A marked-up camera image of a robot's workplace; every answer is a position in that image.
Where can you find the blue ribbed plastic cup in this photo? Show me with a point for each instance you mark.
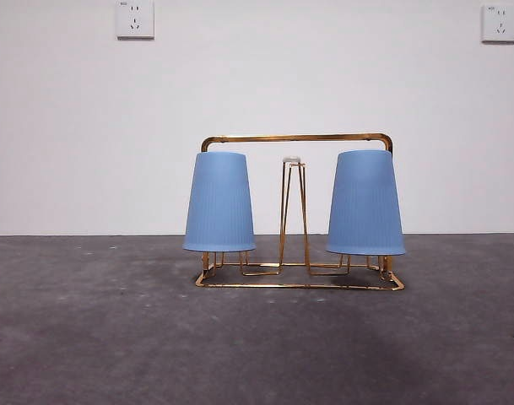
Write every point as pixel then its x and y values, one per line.
pixel 219 202
pixel 366 202

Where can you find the white wall socket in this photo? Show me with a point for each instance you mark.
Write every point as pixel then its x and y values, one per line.
pixel 135 19
pixel 499 24

